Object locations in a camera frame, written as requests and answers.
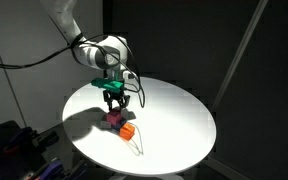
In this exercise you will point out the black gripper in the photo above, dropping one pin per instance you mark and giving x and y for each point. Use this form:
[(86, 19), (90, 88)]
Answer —
[(116, 94)]

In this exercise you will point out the pink block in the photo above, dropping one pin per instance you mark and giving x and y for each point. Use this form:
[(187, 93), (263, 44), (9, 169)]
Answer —
[(113, 117)]

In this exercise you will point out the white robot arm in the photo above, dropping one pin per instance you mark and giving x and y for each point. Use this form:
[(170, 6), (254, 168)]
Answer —
[(94, 46)]

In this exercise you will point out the grey block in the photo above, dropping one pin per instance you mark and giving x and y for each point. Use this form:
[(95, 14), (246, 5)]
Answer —
[(105, 125)]

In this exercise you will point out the orange block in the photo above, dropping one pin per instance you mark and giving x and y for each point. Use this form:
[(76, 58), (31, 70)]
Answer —
[(127, 132)]

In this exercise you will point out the black clamp with red tip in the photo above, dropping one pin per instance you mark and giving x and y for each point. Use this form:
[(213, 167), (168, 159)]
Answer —
[(24, 138)]

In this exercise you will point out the grey diagonal metal pole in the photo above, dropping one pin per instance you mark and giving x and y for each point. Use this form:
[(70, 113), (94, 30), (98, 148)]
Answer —
[(240, 53)]

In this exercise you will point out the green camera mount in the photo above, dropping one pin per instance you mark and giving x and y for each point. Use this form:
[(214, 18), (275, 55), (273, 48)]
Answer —
[(109, 84)]

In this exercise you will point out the small white wrist camera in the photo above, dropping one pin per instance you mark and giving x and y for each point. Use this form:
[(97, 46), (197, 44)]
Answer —
[(129, 76)]

